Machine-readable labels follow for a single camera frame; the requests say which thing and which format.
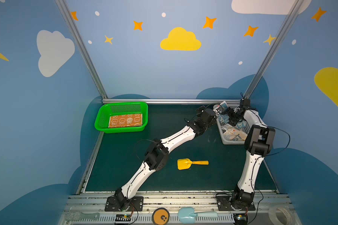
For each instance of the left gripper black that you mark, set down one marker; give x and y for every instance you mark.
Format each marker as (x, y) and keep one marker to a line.
(219, 109)

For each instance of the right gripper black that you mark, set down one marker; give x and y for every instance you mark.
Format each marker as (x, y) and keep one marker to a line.
(231, 114)

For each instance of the teal patterned towel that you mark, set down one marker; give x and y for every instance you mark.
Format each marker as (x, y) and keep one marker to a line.
(223, 118)

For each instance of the white plastic basket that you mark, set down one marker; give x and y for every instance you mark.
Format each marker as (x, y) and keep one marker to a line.
(251, 117)

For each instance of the orange jellyfish pattern towel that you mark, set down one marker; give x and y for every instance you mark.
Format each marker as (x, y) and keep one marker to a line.
(126, 120)

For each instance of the green plastic basket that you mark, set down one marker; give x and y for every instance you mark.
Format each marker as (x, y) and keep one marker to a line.
(113, 109)

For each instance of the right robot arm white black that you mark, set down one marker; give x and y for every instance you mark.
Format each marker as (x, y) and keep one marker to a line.
(258, 145)

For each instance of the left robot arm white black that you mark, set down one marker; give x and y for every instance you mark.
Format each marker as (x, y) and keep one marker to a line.
(158, 153)

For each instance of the beige lettered towel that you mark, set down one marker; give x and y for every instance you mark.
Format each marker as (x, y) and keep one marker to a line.
(233, 134)

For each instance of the yellow toy shovel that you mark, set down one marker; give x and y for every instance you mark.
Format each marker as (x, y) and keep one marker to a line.
(183, 164)

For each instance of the light blue toy shovel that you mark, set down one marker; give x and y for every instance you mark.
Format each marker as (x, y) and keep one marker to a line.
(187, 215)

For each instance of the right electronics board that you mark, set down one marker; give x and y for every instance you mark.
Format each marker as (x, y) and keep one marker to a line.
(240, 219)

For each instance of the electronics board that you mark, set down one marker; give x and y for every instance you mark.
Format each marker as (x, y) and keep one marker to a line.
(240, 219)
(122, 219)

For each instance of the orange black round disc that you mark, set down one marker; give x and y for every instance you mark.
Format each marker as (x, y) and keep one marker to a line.
(160, 216)

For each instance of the clear tape roll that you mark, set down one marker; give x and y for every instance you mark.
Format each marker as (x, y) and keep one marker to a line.
(281, 215)

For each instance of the left electronics board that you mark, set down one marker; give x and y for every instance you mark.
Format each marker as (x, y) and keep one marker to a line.
(122, 219)

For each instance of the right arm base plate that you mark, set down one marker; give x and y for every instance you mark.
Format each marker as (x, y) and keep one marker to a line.
(226, 203)

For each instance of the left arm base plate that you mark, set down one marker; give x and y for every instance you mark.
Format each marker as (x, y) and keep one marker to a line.
(113, 204)

